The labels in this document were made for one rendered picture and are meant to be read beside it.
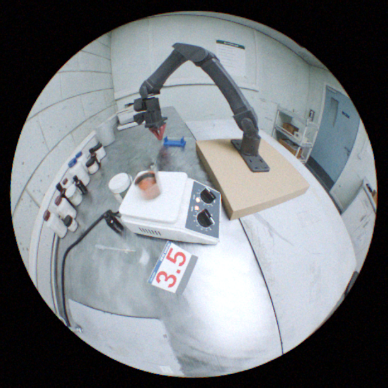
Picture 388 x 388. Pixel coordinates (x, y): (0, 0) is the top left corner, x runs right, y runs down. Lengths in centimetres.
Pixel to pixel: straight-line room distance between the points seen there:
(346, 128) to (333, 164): 85
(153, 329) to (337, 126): 311
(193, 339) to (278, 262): 24
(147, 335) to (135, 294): 10
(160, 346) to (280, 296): 27
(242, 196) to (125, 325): 40
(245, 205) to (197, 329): 29
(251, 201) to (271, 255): 14
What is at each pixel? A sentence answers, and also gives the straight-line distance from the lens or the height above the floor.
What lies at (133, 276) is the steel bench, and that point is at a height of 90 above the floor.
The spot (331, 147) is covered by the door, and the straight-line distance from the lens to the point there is 298.
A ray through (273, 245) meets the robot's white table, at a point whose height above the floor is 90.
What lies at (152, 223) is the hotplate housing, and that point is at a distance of 24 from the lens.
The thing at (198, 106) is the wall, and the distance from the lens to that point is 176.
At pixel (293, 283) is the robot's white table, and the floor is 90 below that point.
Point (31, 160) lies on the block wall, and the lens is 63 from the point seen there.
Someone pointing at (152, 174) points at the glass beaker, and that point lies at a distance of 20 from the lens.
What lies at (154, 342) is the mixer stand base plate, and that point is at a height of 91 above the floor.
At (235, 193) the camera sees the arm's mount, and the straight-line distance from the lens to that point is 31.
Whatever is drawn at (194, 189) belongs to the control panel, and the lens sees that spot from 28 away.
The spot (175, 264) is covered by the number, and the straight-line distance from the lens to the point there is 25.
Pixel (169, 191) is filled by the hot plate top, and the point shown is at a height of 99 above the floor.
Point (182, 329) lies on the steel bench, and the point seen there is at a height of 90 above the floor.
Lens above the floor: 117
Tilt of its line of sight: 49 degrees down
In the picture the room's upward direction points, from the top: 3 degrees counter-clockwise
